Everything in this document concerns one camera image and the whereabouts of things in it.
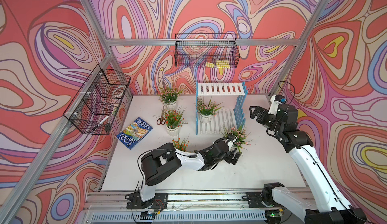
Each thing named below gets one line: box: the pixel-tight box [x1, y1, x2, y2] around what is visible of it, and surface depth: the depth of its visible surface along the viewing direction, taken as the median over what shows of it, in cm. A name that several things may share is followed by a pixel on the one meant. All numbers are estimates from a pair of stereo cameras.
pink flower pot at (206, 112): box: [194, 95, 227, 124], surface depth 95 cm
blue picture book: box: [115, 117, 154, 151], surface depth 98 cm
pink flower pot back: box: [157, 86, 183, 111], surface depth 103 cm
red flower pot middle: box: [163, 106, 188, 136], surface depth 93 cm
